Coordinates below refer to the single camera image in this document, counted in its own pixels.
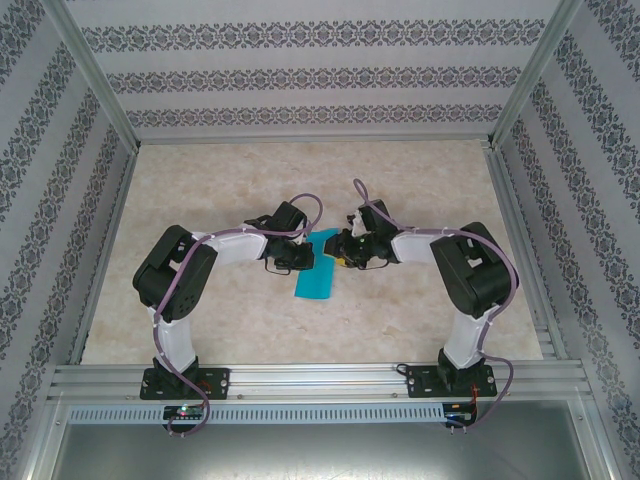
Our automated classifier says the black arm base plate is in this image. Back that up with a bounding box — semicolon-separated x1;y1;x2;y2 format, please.
139;367;232;401
405;363;499;400

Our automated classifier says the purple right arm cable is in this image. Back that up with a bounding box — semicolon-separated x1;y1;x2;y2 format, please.
352;178;521;436

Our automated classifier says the blue paper sheet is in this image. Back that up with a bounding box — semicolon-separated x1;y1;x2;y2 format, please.
292;227;340;301

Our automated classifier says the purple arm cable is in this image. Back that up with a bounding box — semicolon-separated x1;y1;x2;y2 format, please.
352;178;521;436
152;193;325;440

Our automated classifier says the grey slotted cable duct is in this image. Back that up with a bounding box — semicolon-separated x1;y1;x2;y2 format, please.
67;402;481;425

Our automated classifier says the controller board green light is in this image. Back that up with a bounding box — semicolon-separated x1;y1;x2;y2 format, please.
163;404;206;421

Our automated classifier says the aluminium table side rail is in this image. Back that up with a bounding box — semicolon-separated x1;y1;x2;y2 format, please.
481;146;570;362
67;148;142;366

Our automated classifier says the grey metal panel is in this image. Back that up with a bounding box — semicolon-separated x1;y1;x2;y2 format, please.
47;422;619;480

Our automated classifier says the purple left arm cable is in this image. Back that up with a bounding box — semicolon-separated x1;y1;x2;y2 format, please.
152;193;325;440

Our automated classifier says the long aluminium base rail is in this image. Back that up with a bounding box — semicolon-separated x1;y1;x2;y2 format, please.
47;360;596;402

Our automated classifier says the aluminium frame post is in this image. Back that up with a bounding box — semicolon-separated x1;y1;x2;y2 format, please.
485;0;585;147
38;0;142;151

